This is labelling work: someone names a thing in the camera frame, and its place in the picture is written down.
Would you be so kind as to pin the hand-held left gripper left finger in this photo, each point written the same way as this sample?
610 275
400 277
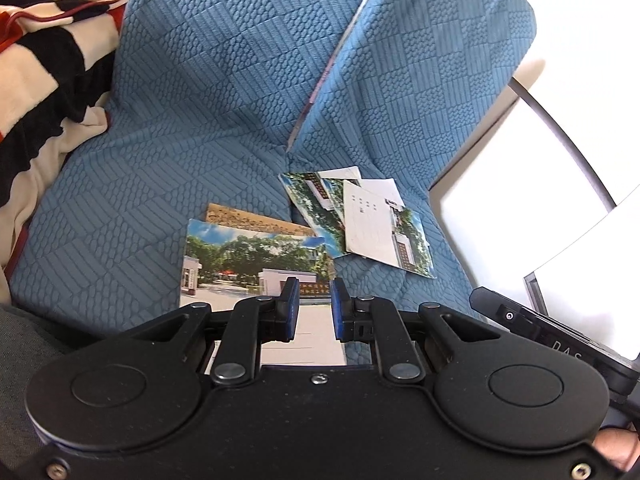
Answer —
291 310

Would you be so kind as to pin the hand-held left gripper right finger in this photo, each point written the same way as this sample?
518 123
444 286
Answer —
339 310

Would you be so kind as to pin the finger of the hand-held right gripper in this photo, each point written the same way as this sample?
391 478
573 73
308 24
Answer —
505 312

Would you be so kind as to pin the brown painting cover book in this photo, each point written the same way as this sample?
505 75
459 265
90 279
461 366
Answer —
240 217

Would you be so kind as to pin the person's right hand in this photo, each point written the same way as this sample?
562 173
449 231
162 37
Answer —
620 447

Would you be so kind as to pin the white board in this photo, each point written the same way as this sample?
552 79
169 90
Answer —
585 290

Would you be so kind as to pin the black curved metal bar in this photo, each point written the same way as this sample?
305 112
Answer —
575 144

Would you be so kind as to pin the blue textured sofa seat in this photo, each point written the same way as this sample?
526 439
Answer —
200 85
425 85

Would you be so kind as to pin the striped fleece blanket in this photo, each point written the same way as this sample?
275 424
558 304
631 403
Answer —
40 85

